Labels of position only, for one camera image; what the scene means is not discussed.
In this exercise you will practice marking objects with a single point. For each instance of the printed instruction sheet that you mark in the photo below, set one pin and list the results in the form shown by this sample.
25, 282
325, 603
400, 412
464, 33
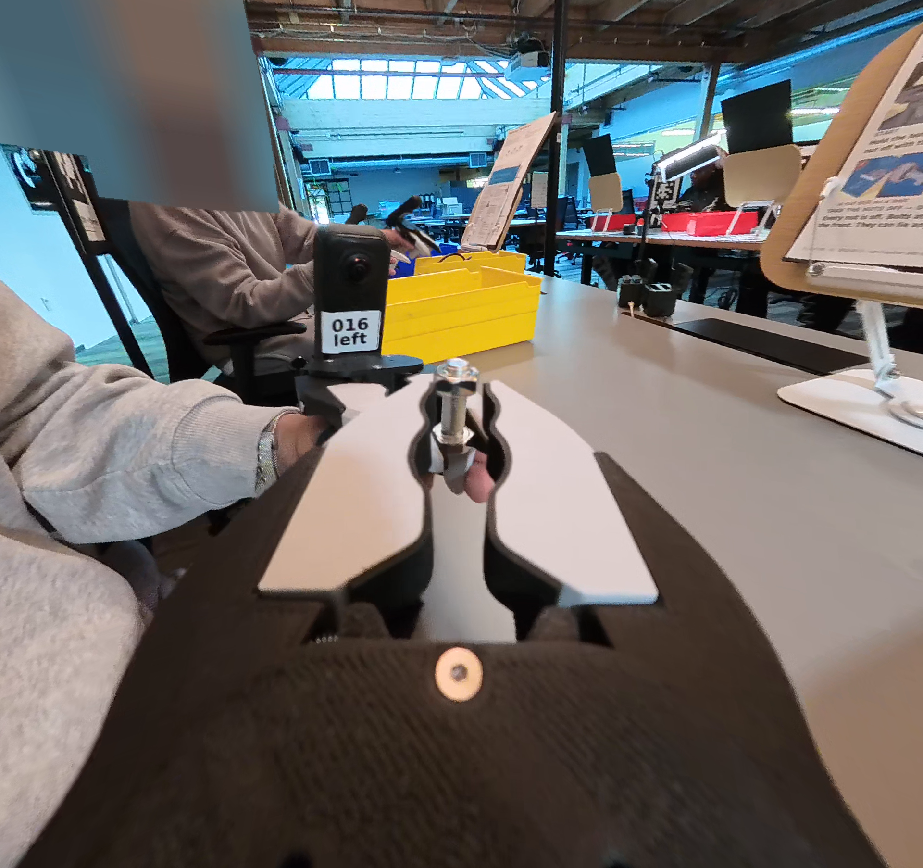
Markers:
880, 183

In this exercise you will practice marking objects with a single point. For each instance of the white bar desk lamp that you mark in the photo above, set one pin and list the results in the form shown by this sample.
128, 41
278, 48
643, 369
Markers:
689, 159

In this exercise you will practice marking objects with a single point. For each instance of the large red plastic tray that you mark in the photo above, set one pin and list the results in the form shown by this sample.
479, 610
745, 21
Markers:
707, 224

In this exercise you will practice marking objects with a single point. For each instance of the grey desk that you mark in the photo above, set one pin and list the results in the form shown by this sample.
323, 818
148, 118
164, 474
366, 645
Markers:
721, 486

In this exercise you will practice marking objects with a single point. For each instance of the black white marker tag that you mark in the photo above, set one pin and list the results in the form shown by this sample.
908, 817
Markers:
665, 195

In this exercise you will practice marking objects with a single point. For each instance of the small black panel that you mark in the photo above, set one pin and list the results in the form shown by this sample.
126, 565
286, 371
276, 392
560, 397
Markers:
598, 155

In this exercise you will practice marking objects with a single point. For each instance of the small red plastic tray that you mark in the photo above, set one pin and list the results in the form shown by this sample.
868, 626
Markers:
613, 223

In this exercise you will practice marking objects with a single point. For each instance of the person's left hand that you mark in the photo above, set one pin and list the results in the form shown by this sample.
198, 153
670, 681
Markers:
299, 442

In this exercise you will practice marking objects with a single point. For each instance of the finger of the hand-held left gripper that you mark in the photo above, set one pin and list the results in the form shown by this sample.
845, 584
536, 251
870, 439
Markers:
456, 468
364, 398

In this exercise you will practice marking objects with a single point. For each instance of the white ceiling projector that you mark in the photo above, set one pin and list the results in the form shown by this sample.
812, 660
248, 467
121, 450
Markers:
530, 67

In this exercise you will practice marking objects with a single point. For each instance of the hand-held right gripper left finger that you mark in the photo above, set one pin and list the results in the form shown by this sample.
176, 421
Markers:
353, 507

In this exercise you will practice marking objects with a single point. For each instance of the person's grey sweatshirt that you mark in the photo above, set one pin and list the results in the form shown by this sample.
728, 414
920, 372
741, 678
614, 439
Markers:
58, 630

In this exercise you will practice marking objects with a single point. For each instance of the yellow plastic storage bin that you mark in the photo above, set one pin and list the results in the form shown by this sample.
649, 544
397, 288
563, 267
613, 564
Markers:
497, 262
461, 320

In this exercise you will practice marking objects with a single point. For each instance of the black office chair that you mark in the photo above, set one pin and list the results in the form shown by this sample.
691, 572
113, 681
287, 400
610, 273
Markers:
137, 284

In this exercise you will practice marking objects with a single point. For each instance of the small wooden board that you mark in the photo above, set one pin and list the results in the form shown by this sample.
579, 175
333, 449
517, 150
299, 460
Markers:
606, 193

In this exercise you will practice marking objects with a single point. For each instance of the white board stand base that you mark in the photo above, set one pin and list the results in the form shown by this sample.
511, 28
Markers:
829, 395

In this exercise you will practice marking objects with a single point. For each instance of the large black panel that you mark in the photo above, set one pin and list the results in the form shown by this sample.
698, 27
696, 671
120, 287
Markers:
757, 118

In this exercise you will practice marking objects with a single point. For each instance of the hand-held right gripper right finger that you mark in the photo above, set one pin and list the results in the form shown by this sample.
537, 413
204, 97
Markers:
562, 522

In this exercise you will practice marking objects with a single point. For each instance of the steel hex nut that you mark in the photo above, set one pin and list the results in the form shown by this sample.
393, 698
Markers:
452, 437

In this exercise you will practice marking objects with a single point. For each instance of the background wooden desk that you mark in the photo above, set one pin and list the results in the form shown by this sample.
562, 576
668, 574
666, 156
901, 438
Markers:
649, 237

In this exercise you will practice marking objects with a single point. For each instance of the brown cardboard instruction board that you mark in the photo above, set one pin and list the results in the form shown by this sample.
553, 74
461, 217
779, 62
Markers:
515, 175

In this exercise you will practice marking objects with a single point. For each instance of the black desk strip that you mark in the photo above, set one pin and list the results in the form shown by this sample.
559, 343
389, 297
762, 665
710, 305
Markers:
764, 345

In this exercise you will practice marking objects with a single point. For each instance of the wooden instruction board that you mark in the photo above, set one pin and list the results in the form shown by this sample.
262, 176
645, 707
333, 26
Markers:
807, 219

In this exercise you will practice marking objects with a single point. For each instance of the steel hex bolt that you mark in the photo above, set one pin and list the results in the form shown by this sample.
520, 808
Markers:
454, 413

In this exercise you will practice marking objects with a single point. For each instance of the wide wooden board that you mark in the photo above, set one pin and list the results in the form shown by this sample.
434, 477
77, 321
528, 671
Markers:
761, 175

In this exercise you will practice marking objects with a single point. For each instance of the black charger block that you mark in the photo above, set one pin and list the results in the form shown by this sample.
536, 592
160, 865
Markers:
631, 294
660, 302

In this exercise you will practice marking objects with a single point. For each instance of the black marker board easel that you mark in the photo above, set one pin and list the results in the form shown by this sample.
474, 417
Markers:
79, 197

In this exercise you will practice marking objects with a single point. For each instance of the blue plastic storage bin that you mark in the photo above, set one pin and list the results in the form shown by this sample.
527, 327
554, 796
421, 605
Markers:
402, 271

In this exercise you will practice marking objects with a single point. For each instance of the person's left forearm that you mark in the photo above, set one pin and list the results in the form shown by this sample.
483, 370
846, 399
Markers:
144, 449

